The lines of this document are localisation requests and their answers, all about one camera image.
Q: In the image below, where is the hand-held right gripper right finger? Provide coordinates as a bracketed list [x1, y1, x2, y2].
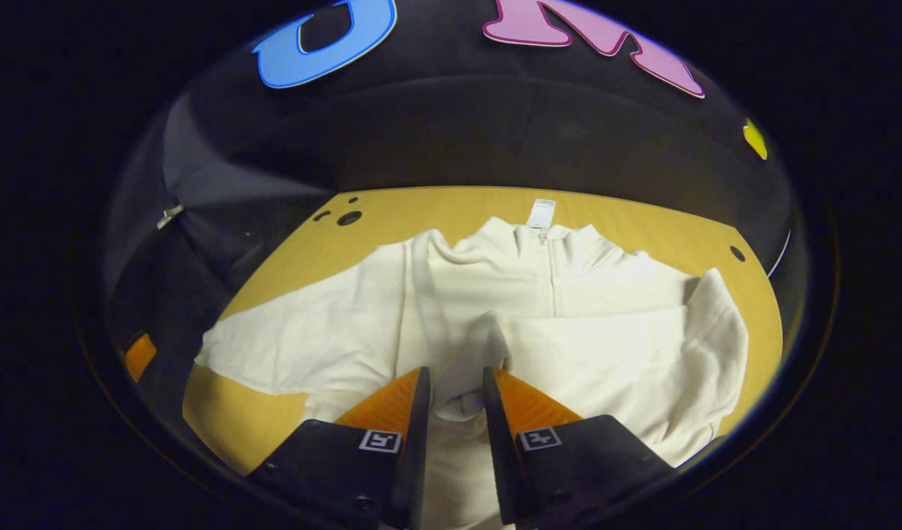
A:
[483, 366, 676, 527]

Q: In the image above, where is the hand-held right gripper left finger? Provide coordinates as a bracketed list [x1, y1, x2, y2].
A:
[245, 366, 431, 530]

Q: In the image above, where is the thin white cable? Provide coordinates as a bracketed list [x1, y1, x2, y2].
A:
[766, 230, 792, 279]

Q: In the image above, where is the white zip sweatshirt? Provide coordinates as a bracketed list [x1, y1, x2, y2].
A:
[193, 197, 750, 530]

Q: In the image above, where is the black backdrop cloth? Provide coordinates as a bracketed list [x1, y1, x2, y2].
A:
[102, 0, 798, 384]

